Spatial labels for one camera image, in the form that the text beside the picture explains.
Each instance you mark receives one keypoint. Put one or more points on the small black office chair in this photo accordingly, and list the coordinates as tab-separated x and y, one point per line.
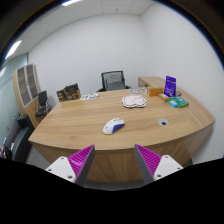
42	98

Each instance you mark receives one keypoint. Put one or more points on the black sofa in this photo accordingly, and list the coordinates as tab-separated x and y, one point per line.
18	136

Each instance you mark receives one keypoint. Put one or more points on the open cardboard box, dark contents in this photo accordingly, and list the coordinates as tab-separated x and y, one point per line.
68	93

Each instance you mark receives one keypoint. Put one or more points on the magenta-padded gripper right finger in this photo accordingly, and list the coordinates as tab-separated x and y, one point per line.
168	165

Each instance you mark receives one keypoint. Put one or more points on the purple standing card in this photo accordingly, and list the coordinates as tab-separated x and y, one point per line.
170	86

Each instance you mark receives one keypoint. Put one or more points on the white and blue computer mouse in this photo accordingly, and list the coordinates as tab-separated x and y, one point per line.
112	126

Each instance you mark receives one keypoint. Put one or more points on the green packet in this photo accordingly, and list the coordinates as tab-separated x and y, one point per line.
180	101

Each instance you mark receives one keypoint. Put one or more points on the small light blue packet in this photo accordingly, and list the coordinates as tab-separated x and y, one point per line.
173	104

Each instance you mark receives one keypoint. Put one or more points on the small tan box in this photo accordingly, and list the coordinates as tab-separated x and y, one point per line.
163	97

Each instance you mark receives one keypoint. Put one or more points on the wooden shelf unit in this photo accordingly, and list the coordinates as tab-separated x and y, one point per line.
22	100

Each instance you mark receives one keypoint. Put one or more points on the black mesh office chair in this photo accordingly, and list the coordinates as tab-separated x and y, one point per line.
104	77

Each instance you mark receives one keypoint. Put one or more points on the grey backpack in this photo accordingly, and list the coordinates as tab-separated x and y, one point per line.
114	82

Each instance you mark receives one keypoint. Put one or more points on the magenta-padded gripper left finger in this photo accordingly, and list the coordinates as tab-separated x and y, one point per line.
60	166

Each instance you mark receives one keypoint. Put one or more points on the white and green leaflet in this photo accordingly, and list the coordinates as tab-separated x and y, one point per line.
89	96

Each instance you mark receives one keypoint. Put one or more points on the ceiling light panel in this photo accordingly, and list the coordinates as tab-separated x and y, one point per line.
70	2
13	49

